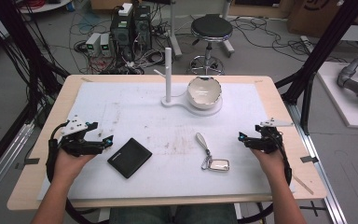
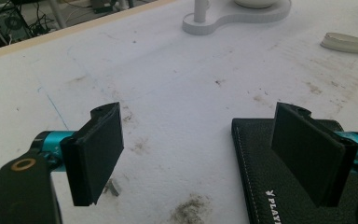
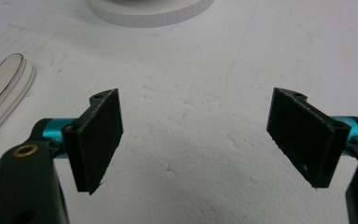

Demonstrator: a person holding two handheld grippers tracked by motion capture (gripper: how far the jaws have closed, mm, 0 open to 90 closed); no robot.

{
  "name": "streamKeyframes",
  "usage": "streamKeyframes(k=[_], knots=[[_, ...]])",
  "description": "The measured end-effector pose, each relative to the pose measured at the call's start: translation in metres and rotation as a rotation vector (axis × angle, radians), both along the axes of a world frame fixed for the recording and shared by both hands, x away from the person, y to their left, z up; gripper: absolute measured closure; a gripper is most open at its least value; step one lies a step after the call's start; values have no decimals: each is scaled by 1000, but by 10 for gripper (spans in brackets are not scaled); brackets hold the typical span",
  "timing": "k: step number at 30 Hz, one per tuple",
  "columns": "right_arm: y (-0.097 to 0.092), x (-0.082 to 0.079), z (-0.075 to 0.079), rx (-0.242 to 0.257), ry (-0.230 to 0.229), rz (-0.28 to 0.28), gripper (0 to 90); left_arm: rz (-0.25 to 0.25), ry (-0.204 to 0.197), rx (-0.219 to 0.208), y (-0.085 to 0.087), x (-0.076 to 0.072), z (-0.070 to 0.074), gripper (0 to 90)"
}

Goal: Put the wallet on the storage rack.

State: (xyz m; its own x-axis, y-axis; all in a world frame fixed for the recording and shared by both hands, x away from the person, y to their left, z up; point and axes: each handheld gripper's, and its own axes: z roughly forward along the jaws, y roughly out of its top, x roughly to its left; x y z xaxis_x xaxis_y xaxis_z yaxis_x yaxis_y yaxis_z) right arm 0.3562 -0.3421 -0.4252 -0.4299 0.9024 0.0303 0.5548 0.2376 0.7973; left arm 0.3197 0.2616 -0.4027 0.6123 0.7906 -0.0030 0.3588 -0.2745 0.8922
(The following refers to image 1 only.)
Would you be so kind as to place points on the black round stool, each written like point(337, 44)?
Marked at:
point(212, 28)

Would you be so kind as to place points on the white table mat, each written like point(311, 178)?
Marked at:
point(155, 130)

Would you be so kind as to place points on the person's right hand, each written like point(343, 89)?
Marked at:
point(270, 165)

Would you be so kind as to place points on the white ceramic bowl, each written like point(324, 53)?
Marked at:
point(204, 93)

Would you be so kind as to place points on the person's left hand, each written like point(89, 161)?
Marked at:
point(70, 165)

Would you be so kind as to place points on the white box on computer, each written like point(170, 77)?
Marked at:
point(125, 9)

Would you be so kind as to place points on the white stand with post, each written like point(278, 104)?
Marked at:
point(167, 77)

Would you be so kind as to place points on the person's jeans legs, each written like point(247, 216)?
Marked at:
point(174, 216)

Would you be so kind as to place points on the black computer tower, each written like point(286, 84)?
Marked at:
point(121, 34)
point(143, 28)

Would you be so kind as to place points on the grey table leg stand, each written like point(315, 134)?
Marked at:
point(174, 31)

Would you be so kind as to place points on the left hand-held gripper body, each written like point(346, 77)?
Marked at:
point(74, 143)

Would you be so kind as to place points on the thin wooden stick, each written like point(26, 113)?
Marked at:
point(303, 185)

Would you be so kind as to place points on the cardboard box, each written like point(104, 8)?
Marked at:
point(313, 15)

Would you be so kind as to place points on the grey power supply unit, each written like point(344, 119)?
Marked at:
point(92, 43)
point(105, 45)

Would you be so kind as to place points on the black wallet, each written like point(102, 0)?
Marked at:
point(130, 158)

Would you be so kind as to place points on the white platform board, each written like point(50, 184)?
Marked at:
point(345, 109)

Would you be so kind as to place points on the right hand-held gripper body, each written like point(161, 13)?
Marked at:
point(270, 137)

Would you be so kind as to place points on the white power strip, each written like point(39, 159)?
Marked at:
point(307, 43)

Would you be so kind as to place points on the aluminium rail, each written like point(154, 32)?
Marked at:
point(320, 174)
point(3, 161)

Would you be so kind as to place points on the black tape piece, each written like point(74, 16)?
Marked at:
point(31, 161)
point(309, 159)

